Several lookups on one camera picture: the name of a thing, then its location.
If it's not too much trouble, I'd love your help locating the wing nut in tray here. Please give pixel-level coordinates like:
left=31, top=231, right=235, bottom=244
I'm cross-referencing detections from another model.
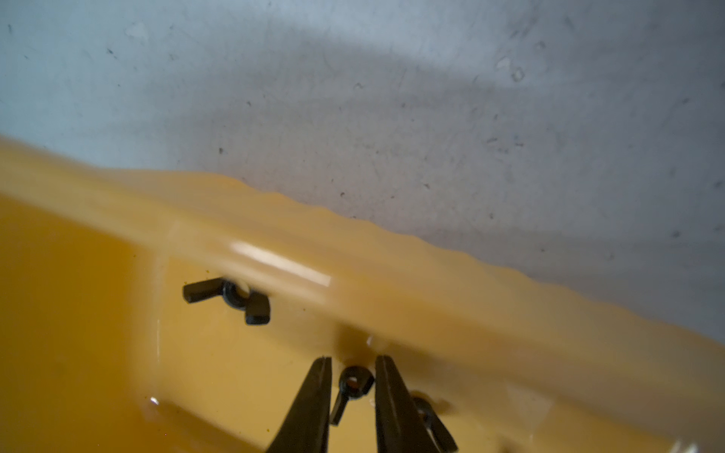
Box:
left=413, top=396, right=459, bottom=453
left=330, top=365, right=375, bottom=427
left=182, top=277, right=271, bottom=326

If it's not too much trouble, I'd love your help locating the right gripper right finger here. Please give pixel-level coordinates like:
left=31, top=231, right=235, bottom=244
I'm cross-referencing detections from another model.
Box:
left=375, top=355, right=438, bottom=453

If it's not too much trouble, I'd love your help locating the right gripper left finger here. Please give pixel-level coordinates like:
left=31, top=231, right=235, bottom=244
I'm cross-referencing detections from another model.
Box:
left=266, top=357, right=332, bottom=453

